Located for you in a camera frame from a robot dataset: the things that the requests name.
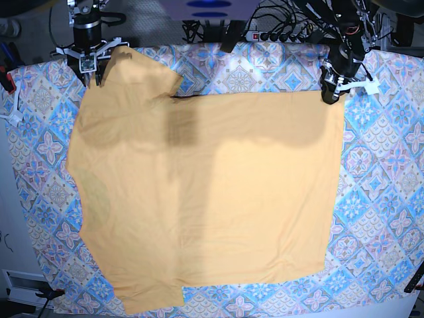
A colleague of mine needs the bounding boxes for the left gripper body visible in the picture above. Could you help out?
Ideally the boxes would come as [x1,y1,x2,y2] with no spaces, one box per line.
[320,49,380,94]

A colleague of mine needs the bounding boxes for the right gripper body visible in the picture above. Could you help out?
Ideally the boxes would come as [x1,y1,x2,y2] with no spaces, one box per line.
[52,38,129,74]

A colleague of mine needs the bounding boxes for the orange T-shirt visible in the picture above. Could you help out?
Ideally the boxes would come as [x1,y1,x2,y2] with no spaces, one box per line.
[66,46,345,315]

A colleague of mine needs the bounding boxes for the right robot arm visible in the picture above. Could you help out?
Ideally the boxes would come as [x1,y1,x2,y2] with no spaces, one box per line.
[48,1,129,87]

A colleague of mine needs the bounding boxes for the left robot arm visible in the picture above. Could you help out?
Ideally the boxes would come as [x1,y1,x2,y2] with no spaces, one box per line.
[303,1,380,105]

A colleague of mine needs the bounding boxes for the white power strip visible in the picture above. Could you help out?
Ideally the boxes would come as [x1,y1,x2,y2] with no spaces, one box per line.
[244,31,307,43]

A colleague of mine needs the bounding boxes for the white blue logo panel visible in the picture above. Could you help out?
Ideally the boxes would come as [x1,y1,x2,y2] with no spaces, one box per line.
[159,0,260,21]

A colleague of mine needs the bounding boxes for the black table clamp top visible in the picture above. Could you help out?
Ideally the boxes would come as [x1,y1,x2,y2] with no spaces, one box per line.
[220,21,246,53]

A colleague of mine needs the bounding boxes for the black clamp bottom right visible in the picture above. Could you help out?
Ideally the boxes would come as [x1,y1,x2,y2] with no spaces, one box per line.
[403,272,423,293]

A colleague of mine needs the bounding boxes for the orange-tipped clamp bottom left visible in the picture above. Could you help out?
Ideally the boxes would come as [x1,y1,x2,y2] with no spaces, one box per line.
[35,289,65,301]

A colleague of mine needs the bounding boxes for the white vent box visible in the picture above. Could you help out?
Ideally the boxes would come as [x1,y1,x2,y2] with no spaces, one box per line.
[1,269,50,308]

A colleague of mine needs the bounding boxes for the red-handled clamp left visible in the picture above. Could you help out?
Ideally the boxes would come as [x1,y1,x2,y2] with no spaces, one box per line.
[0,66,16,94]

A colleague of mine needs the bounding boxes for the white bracket left edge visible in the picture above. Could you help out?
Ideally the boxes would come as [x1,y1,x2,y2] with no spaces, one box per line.
[1,81,24,127]

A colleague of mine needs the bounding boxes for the tangled black cables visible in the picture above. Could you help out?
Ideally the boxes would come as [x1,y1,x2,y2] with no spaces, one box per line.
[182,0,335,46]

